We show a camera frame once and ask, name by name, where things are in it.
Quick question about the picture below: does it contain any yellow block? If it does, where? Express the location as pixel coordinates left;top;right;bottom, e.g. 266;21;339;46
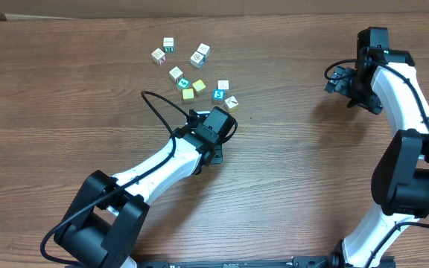
182;88;195;103
192;80;206;96

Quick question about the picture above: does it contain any plain wooden block right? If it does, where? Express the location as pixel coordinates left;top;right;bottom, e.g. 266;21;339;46
217;80;229;92

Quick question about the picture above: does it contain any cardboard backdrop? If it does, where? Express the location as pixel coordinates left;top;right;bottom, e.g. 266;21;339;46
0;0;429;20

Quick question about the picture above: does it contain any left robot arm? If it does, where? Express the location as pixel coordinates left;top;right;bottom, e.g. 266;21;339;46
53;106;238;268

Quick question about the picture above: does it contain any yellow top block right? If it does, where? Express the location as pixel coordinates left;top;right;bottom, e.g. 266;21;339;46
192;80;206;96

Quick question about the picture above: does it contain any blue top 5 block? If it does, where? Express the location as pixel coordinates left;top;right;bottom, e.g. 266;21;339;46
212;89;226;104

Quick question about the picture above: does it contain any yellow top block left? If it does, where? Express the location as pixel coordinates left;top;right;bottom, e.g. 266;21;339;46
182;88;195;103

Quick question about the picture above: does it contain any wooden block near centre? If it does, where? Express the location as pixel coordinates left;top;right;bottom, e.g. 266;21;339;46
169;66;183;83

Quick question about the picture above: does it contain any plain wooden block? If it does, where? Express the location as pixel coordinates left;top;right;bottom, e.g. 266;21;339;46
197;43;211;57
217;80;229;92

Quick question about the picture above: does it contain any block with tool drawing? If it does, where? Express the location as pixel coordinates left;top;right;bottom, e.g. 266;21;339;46
224;96;239;112

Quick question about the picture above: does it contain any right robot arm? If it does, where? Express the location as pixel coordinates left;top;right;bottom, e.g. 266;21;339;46
323;27;429;267

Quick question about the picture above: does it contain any green top number block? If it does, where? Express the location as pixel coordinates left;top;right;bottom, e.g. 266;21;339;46
177;77;191;91

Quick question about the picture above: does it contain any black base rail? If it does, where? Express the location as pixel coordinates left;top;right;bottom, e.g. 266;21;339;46
65;255;397;268

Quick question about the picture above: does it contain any block with red side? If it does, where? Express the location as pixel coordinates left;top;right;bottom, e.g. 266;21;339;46
151;48;166;65

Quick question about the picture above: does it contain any block with blue side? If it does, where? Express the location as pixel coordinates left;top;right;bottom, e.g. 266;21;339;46
190;51;206;68

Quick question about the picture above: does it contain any far plain wooden block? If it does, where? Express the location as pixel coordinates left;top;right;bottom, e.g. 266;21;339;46
197;43;211;57

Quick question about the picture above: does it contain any block with green R side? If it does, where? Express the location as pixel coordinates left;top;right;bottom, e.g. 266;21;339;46
163;37;175;53

